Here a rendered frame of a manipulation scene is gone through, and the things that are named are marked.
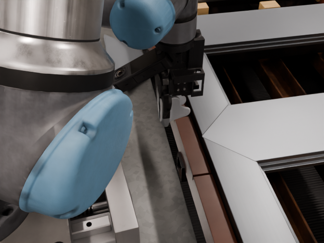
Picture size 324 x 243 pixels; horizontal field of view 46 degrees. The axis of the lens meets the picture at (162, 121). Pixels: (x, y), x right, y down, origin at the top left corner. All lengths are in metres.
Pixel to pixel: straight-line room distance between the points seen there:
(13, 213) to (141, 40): 0.26
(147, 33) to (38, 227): 0.27
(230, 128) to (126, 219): 0.41
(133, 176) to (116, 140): 0.65
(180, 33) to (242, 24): 0.64
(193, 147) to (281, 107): 0.24
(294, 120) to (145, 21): 0.53
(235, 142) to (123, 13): 0.44
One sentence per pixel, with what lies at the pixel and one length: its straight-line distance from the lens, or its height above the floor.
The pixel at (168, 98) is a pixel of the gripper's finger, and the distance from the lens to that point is 0.70.
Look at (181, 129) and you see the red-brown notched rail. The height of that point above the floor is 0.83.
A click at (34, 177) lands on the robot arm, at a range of 0.29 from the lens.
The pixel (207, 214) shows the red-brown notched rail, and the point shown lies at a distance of 0.74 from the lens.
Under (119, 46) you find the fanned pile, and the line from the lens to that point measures 1.37.
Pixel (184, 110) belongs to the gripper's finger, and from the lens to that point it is 0.76.
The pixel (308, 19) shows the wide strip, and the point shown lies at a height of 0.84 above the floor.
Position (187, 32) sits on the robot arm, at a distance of 0.64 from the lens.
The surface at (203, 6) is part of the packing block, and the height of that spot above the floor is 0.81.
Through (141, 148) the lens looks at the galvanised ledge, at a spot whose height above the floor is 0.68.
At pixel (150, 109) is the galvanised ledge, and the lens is 1.15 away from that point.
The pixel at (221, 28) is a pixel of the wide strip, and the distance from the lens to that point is 1.23.
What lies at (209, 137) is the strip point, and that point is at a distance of 0.85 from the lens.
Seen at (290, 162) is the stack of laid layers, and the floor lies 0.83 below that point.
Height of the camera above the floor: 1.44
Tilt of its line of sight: 43 degrees down
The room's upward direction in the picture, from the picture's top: straight up
